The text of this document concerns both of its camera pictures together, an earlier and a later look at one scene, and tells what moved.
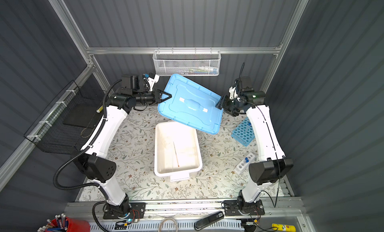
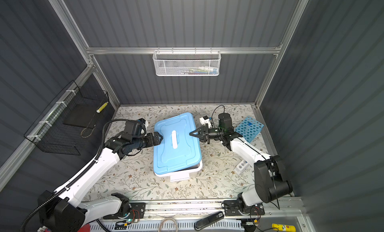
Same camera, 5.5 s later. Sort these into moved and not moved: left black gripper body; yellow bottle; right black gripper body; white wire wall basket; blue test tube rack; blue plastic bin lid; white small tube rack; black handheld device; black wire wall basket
Moved: left black gripper body; blue plastic bin lid; right black gripper body
Not moved: yellow bottle; black handheld device; white small tube rack; white wire wall basket; black wire wall basket; blue test tube rack
